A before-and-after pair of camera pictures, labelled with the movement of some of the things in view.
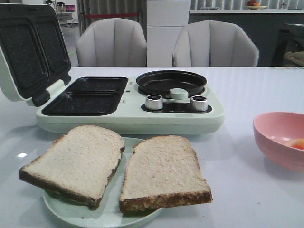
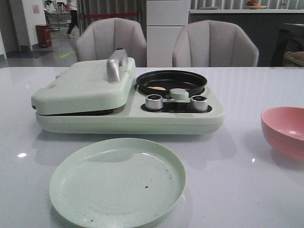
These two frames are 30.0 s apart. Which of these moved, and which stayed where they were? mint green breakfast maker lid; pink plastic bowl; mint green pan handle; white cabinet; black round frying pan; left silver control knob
Moved: mint green breakfast maker lid; pink plastic bowl
Stayed: left silver control knob; mint green pan handle; black round frying pan; white cabinet
